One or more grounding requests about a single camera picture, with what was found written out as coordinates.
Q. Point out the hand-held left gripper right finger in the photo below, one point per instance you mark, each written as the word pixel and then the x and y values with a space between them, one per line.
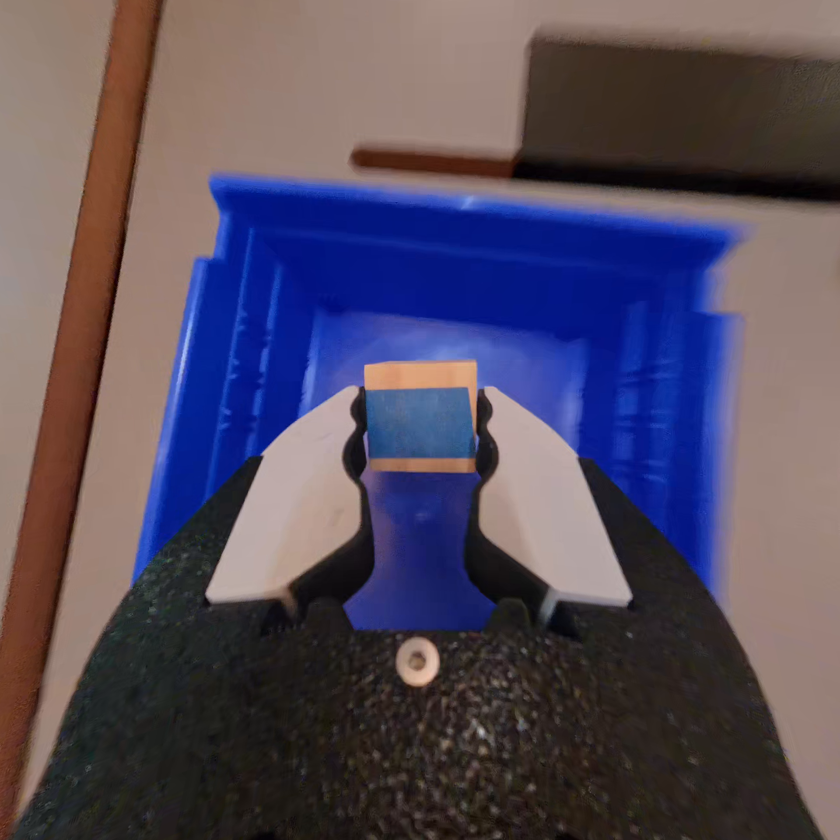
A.
pixel 551 525

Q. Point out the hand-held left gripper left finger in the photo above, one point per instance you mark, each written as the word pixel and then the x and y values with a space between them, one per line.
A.
pixel 289 525

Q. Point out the blue-striped wooden cube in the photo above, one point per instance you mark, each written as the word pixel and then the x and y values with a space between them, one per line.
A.
pixel 420 426

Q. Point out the blue plastic bin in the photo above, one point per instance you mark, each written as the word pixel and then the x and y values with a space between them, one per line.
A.
pixel 459 282

